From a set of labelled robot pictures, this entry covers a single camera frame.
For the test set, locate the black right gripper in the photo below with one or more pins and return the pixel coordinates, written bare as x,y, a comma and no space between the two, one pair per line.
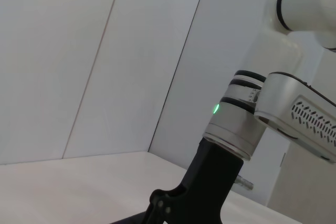
207,176

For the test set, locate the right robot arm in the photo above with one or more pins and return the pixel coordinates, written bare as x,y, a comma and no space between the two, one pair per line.
236,119

